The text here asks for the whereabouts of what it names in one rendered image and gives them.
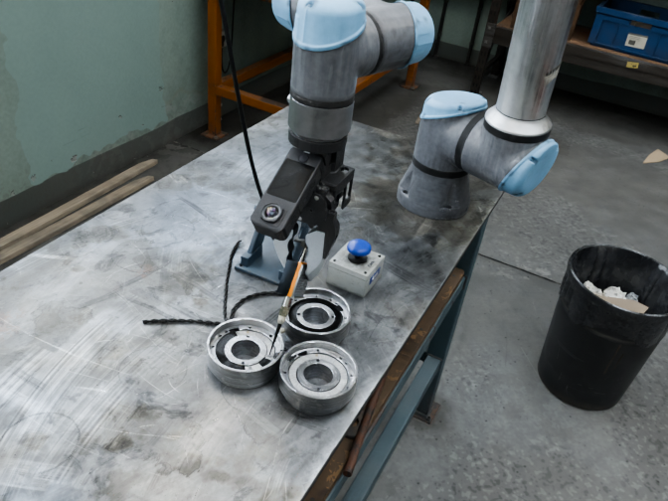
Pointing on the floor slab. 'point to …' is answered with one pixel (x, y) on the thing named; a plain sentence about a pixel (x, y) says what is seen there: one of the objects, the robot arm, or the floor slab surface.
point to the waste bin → (602, 326)
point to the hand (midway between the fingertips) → (297, 270)
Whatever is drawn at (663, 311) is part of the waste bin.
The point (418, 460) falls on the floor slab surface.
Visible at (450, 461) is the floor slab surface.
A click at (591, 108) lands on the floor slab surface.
